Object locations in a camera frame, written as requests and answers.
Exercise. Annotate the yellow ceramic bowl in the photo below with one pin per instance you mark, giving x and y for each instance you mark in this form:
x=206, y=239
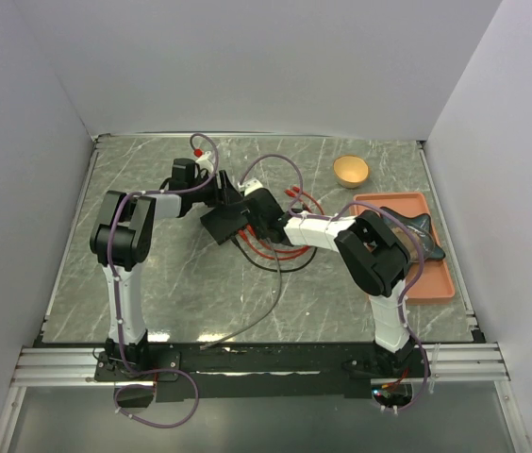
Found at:
x=351, y=171

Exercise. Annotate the salmon pink tray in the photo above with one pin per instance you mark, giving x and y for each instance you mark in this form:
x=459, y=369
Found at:
x=435, y=285

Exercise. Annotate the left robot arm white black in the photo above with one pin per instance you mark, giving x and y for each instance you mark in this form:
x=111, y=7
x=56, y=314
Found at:
x=121, y=240

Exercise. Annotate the blue star-shaped dish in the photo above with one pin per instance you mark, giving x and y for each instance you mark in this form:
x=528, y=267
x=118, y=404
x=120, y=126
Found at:
x=421, y=230

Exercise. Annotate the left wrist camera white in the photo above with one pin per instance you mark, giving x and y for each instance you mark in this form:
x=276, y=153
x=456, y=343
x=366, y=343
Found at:
x=205, y=160

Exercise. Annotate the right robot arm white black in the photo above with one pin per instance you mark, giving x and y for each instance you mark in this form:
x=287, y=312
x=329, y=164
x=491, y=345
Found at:
x=375, y=258

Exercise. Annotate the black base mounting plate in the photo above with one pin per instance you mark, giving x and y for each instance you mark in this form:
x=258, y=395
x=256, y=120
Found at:
x=185, y=370

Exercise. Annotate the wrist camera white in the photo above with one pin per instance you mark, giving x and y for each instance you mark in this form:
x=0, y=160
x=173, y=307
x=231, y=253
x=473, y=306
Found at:
x=249, y=186
x=205, y=160

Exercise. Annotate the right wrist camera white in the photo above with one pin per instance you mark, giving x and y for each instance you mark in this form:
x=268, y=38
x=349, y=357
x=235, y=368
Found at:
x=249, y=186

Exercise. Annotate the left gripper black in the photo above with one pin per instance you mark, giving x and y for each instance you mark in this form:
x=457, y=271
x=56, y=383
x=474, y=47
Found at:
x=230, y=195

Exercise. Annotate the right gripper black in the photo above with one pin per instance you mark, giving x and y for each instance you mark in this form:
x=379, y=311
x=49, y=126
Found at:
x=260, y=233

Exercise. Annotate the black network switch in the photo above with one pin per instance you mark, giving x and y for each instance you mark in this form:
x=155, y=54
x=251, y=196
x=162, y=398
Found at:
x=224, y=222

